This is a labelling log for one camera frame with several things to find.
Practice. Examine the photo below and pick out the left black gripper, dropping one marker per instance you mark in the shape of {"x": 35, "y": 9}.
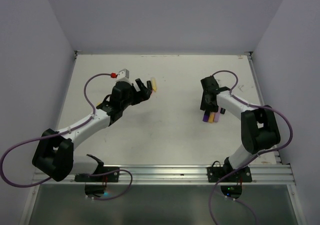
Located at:
{"x": 140, "y": 96}

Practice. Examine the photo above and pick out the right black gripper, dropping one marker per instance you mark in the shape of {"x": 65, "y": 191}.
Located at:
{"x": 204, "y": 105}

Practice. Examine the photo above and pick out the pastel yellow highlighter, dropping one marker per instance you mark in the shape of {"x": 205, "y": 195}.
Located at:
{"x": 211, "y": 118}

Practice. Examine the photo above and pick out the purple highlighter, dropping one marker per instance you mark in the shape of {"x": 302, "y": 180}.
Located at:
{"x": 206, "y": 116}

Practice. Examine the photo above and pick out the pastel pink highlighter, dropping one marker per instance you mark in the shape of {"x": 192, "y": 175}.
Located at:
{"x": 217, "y": 115}

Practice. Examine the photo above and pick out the black neon pink highlighter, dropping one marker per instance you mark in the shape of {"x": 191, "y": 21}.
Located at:
{"x": 149, "y": 86}

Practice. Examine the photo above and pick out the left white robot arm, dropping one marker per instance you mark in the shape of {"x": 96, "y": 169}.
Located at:
{"x": 54, "y": 154}

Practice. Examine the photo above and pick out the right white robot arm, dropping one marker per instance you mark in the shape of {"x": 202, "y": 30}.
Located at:
{"x": 258, "y": 125}

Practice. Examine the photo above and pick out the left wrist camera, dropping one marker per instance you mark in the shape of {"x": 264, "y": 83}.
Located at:
{"x": 123, "y": 76}

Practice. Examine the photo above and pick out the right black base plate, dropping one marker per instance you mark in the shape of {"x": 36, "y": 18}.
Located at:
{"x": 225, "y": 173}

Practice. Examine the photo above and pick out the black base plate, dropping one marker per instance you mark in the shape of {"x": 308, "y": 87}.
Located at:
{"x": 92, "y": 171}
{"x": 225, "y": 173}

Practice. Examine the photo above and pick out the aluminium rail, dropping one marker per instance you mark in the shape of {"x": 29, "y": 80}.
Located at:
{"x": 274, "y": 174}

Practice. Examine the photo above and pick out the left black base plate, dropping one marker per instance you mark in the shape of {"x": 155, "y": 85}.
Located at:
{"x": 92, "y": 171}

